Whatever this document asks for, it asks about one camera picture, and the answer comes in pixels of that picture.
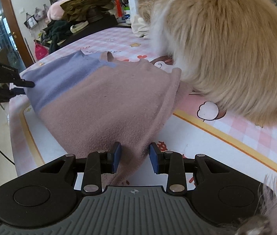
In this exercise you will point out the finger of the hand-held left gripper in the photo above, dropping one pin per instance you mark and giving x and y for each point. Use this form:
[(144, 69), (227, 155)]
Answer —
[(26, 83), (17, 92)]

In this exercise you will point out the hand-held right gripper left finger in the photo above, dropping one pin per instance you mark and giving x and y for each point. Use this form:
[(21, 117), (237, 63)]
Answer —
[(116, 156)]

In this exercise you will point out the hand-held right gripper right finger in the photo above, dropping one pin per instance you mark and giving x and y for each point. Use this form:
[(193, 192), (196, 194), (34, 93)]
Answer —
[(155, 158)]

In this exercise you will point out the purple and pink sweater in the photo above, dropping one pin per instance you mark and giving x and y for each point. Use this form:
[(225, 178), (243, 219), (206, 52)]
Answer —
[(104, 102)]

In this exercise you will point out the dark green cloth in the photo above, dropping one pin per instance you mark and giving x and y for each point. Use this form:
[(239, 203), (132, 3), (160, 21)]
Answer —
[(57, 34)]

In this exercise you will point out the hanging tote bag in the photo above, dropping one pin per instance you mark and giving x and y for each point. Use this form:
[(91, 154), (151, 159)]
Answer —
[(40, 14), (31, 20)]

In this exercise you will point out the pink checked cartoon table mat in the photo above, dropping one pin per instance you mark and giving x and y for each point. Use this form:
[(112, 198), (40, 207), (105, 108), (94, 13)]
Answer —
[(226, 146)]

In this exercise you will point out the large pink plush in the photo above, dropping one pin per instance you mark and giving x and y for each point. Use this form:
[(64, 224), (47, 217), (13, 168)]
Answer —
[(55, 11)]

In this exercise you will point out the black flat case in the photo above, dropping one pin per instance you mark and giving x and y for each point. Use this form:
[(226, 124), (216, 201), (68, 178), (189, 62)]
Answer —
[(101, 23)]

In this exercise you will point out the olive green cloth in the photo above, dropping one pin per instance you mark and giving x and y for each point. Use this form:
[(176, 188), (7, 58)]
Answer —
[(87, 5)]

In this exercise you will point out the red glue bottle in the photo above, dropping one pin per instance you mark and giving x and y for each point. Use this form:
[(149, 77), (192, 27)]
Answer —
[(117, 3)]

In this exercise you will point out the white wipes canister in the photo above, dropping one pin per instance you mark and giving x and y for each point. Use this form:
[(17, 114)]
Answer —
[(127, 16)]

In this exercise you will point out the fluffy orange cat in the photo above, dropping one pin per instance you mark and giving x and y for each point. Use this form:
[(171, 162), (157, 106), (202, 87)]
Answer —
[(214, 41)]

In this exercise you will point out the person's fluffy grey sleeve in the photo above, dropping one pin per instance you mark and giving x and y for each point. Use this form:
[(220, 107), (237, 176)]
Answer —
[(275, 213)]

